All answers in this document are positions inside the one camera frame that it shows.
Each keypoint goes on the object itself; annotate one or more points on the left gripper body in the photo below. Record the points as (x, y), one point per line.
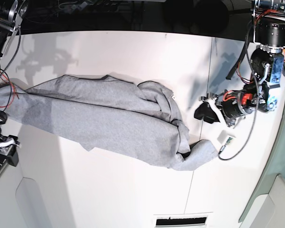
(228, 107)

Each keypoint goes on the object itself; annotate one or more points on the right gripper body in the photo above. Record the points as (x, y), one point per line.
(7, 143)

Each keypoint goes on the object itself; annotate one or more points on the grey t-shirt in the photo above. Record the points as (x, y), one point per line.
(141, 121)

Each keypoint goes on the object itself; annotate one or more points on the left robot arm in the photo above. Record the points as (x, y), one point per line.
(264, 49)

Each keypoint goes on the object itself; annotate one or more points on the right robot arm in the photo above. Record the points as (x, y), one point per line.
(12, 13)

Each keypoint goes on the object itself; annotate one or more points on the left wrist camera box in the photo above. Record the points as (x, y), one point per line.
(225, 138)

